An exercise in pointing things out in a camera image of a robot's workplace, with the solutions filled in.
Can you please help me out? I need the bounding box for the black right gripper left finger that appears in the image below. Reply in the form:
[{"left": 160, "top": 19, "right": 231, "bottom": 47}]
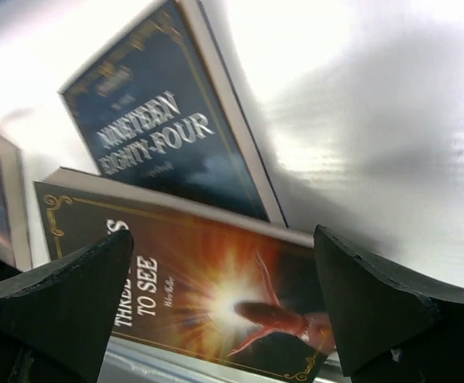
[{"left": 0, "top": 230, "right": 133, "bottom": 382}]

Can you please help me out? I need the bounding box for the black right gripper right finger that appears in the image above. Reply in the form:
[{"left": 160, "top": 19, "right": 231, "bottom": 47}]
[{"left": 313, "top": 225, "right": 464, "bottom": 382}]

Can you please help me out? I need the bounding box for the Tale of Two Cities book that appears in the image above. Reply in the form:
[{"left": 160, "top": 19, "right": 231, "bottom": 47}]
[{"left": 0, "top": 136, "right": 32, "bottom": 271}]

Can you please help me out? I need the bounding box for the Three Days to See book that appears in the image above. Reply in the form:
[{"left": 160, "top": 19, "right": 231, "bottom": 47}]
[{"left": 34, "top": 168, "right": 339, "bottom": 382}]

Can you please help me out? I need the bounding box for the Nineteen Eighty-Four dark book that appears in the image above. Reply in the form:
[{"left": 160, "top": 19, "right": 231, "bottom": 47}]
[{"left": 60, "top": 1, "right": 286, "bottom": 225}]

